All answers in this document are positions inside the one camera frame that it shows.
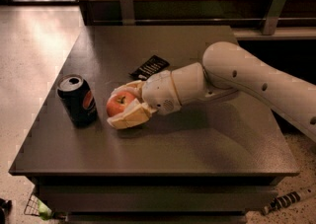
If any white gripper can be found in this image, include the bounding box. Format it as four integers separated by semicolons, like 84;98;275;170
107;70;182;129

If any red apple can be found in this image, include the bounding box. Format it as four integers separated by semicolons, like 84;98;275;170
106;91;135;117

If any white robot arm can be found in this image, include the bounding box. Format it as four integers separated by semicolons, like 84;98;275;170
108;41;316;141

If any dark blue pepsi can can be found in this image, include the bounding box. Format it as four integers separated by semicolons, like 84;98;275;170
57;74;97;127

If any black snack packet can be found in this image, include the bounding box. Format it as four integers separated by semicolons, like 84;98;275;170
129;55;169;80

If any dark object floor left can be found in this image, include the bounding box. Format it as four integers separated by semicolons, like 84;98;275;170
0;198;12;224

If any black white striped stick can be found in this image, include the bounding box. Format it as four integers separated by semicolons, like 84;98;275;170
262;186;316;215

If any left metal wall bracket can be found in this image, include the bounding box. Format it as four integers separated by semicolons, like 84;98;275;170
119;0;135;26

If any metal wall bracket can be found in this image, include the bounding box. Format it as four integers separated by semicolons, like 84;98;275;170
261;0;286;36
119;0;135;26

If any wire basket with green item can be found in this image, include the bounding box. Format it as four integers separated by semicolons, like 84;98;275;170
24;192;53;220

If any right metal wall bracket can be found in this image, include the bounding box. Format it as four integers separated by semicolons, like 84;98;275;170
261;0;286;36

